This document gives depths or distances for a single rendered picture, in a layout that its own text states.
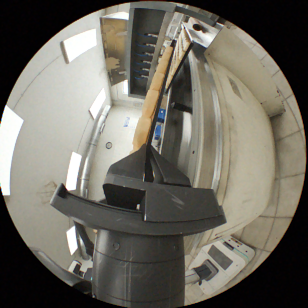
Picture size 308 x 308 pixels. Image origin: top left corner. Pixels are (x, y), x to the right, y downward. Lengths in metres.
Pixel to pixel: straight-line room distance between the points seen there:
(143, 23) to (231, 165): 0.65
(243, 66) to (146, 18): 0.49
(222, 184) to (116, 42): 0.72
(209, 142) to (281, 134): 0.93
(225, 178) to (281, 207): 0.85
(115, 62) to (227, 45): 0.60
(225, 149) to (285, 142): 0.87
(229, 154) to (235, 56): 0.47
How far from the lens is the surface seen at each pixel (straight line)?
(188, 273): 1.04
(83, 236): 0.85
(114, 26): 0.62
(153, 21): 0.60
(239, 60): 0.60
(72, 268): 0.93
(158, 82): 0.20
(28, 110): 2.18
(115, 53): 0.67
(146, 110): 0.17
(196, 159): 0.19
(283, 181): 1.01
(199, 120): 0.21
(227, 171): 0.24
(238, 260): 0.97
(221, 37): 0.54
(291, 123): 1.10
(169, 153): 0.47
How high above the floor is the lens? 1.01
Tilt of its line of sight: 9 degrees down
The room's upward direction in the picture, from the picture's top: 79 degrees counter-clockwise
